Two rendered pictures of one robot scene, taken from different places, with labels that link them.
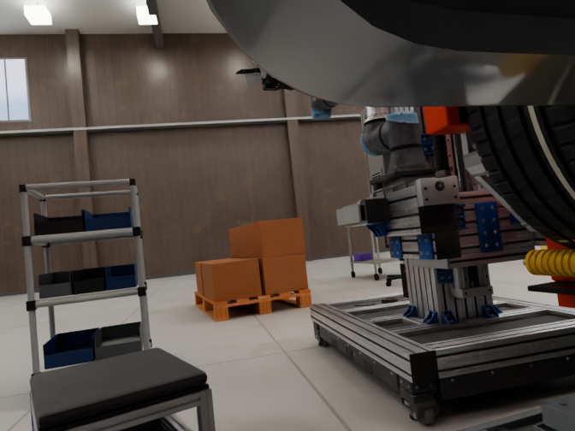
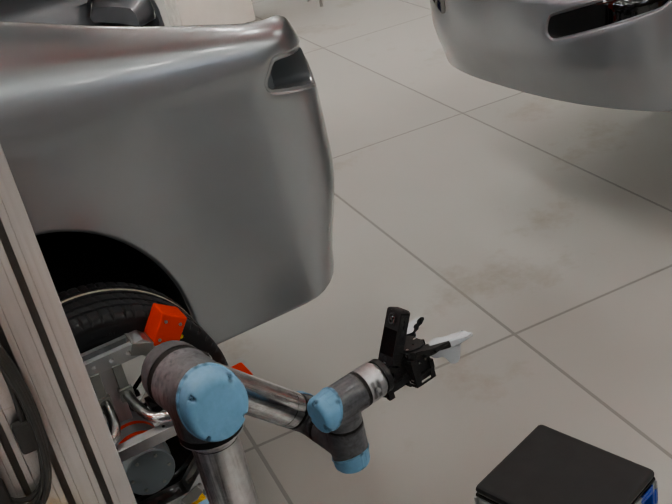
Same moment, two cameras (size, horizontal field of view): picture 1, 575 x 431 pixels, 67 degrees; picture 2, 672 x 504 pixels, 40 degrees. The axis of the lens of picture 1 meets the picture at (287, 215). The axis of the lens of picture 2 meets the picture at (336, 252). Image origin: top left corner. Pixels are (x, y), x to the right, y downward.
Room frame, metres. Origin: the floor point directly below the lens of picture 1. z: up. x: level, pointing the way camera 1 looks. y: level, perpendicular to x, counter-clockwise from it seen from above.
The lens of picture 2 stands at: (3.05, -0.29, 2.30)
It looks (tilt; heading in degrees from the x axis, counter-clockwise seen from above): 28 degrees down; 173
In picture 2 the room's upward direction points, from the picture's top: 12 degrees counter-clockwise
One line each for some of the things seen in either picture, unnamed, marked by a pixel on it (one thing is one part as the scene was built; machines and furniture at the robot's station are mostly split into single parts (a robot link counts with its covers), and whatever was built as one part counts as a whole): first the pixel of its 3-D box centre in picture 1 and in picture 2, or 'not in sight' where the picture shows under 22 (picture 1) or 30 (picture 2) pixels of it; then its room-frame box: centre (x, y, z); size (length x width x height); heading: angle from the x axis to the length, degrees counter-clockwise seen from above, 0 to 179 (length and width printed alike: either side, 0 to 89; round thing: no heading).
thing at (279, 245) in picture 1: (243, 265); not in sight; (4.48, 0.50, 0.41); 1.39 x 0.99 x 0.82; 25
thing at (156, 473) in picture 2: not in sight; (137, 451); (1.09, -0.65, 0.85); 0.21 x 0.14 x 0.14; 17
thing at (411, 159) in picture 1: (406, 160); not in sight; (1.61, -0.46, 0.87); 0.15 x 0.15 x 0.10
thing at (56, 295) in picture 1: (92, 285); not in sight; (2.22, 1.02, 0.50); 0.54 x 0.42 x 1.00; 107
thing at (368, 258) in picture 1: (374, 244); not in sight; (5.99, -1.13, 0.44); 0.91 x 0.53 x 0.89; 11
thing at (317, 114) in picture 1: (323, 102); (343, 439); (1.60, -0.17, 1.12); 0.11 x 0.08 x 0.11; 26
